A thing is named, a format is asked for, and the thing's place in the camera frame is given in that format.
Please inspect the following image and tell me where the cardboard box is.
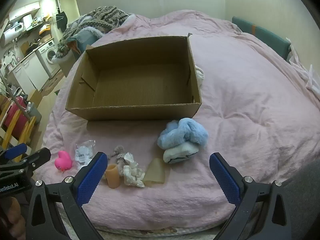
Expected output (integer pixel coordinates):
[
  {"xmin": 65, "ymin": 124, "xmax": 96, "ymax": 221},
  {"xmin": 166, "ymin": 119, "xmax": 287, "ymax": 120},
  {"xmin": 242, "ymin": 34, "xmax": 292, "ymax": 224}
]
[{"xmin": 65, "ymin": 33, "xmax": 202, "ymax": 121}]

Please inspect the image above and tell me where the white crumpled sheet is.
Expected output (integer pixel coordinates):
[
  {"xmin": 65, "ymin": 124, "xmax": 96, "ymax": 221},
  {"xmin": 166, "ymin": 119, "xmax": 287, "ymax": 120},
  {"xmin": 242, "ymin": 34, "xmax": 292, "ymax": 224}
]
[{"xmin": 286, "ymin": 37, "xmax": 320, "ymax": 93}]

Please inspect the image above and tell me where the red suitcase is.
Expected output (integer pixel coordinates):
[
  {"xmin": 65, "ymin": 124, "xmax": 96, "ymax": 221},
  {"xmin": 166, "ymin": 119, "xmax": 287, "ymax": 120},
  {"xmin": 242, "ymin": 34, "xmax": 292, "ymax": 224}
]
[{"xmin": 4, "ymin": 97, "xmax": 28, "ymax": 138}]

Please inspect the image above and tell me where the white kitchen cabinet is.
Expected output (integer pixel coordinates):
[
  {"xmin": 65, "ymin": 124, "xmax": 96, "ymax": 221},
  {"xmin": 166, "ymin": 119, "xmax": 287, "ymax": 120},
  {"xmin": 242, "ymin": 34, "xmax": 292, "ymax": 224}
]
[{"xmin": 11, "ymin": 54, "xmax": 50, "ymax": 90}]

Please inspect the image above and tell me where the teal headboard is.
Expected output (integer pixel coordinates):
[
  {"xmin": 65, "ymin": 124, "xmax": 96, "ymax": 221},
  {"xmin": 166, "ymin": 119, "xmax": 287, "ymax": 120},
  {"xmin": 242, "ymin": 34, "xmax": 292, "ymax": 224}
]
[{"xmin": 231, "ymin": 16, "xmax": 292, "ymax": 59}]

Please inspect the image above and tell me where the black hanging garment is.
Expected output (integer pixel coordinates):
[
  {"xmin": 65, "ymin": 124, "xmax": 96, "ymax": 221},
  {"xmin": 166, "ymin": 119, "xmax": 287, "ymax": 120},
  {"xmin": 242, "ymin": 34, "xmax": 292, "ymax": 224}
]
[{"xmin": 55, "ymin": 11, "xmax": 68, "ymax": 29}]

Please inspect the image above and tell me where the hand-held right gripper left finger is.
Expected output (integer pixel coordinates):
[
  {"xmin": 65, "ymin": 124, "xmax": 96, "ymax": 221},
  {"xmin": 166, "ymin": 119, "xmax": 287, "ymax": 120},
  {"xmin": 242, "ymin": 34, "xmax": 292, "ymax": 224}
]
[{"xmin": 25, "ymin": 151, "xmax": 108, "ymax": 240}]

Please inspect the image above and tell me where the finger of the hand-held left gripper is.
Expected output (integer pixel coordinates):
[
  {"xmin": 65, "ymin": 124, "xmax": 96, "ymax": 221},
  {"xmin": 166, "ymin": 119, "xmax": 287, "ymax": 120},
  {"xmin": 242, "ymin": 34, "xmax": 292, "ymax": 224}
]
[
  {"xmin": 15, "ymin": 147, "xmax": 52, "ymax": 178},
  {"xmin": 0, "ymin": 143, "xmax": 28, "ymax": 161}
]

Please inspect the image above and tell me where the tan silicone cup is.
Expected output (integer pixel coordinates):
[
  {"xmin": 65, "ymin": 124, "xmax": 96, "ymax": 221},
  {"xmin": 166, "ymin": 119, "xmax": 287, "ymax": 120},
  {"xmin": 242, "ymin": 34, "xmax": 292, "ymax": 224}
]
[{"xmin": 104, "ymin": 164, "xmax": 120, "ymax": 188}]

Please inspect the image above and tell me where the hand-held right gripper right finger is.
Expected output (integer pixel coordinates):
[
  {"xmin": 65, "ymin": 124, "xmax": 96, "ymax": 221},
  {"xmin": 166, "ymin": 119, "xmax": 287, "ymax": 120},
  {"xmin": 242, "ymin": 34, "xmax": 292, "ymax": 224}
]
[{"xmin": 209, "ymin": 152, "xmax": 293, "ymax": 240}]

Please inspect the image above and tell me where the light blue pillow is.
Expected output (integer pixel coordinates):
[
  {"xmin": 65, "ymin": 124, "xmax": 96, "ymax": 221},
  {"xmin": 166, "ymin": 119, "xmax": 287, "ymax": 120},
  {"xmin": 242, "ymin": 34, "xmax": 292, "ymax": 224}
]
[{"xmin": 69, "ymin": 29, "xmax": 103, "ymax": 55}]

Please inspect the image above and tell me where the person's left hand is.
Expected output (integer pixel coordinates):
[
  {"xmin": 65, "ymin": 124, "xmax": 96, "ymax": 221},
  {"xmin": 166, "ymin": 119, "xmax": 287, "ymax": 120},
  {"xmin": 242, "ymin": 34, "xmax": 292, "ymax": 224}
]
[{"xmin": 0, "ymin": 196, "xmax": 27, "ymax": 240}]

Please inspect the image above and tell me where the pink blanket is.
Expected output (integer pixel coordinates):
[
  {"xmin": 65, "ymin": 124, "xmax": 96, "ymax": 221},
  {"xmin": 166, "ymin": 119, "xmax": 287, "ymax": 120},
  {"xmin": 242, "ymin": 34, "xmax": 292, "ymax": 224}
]
[{"xmin": 41, "ymin": 11, "xmax": 320, "ymax": 232}]

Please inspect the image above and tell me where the white water heater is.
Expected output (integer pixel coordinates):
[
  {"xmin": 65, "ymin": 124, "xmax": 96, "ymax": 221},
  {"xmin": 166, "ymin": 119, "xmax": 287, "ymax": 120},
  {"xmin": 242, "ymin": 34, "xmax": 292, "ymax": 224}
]
[{"xmin": 0, "ymin": 25, "xmax": 24, "ymax": 47}]

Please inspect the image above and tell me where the white washing machine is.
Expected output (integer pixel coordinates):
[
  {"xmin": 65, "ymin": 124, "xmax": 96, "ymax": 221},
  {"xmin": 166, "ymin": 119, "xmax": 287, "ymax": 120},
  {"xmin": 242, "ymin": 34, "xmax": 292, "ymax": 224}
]
[{"xmin": 35, "ymin": 39, "xmax": 62, "ymax": 77}]

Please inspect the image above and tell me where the patterned knit blanket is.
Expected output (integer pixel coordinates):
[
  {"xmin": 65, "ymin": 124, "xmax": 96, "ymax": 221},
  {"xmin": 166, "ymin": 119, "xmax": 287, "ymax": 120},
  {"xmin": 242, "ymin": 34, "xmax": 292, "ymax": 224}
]
[{"xmin": 55, "ymin": 6, "xmax": 130, "ymax": 59}]

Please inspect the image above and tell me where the grey bin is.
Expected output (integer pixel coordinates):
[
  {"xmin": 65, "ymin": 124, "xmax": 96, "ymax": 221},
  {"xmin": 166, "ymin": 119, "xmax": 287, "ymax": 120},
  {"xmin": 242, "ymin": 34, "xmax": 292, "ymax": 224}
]
[{"xmin": 27, "ymin": 102, "xmax": 42, "ymax": 125}]

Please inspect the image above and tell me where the white knitted cloth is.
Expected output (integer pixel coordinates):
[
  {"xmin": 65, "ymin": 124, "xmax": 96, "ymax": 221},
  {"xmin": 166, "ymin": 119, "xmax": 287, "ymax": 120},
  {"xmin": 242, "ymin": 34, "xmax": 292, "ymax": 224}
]
[{"xmin": 195, "ymin": 65, "xmax": 205, "ymax": 88}]

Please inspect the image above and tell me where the tan translucent silicone piece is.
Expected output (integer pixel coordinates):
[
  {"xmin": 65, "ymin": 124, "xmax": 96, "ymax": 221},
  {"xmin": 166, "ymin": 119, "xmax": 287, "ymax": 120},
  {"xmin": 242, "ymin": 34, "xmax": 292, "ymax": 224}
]
[{"xmin": 143, "ymin": 158, "xmax": 166, "ymax": 186}]

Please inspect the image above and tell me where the clear plastic bag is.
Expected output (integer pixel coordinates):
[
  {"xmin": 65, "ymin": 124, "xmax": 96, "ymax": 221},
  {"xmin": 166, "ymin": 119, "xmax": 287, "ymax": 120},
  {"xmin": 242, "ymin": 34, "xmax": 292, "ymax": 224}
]
[{"xmin": 75, "ymin": 140, "xmax": 97, "ymax": 170}]

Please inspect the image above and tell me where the grey small plush toy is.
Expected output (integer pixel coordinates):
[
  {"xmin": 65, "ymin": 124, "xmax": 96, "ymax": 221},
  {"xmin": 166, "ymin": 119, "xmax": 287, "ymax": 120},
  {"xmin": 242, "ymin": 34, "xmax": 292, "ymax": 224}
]
[{"xmin": 108, "ymin": 145, "xmax": 128, "ymax": 173}]

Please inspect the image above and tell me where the yellow wooden chair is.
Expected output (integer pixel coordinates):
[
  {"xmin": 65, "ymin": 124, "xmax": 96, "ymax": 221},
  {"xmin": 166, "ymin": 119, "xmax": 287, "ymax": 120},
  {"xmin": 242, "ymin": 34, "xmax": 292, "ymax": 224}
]
[{"xmin": 0, "ymin": 94, "xmax": 37, "ymax": 153}]

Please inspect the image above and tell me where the pink rubber duck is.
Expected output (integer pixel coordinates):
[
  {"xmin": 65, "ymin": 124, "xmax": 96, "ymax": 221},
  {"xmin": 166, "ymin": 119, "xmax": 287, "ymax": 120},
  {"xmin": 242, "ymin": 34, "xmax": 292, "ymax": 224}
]
[{"xmin": 55, "ymin": 151, "xmax": 73, "ymax": 173}]

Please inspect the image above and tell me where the blue fluffy sock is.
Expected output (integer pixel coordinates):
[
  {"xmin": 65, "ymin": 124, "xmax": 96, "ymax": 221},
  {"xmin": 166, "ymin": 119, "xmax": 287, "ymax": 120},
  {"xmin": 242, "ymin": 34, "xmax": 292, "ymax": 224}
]
[{"xmin": 157, "ymin": 118, "xmax": 209, "ymax": 148}]

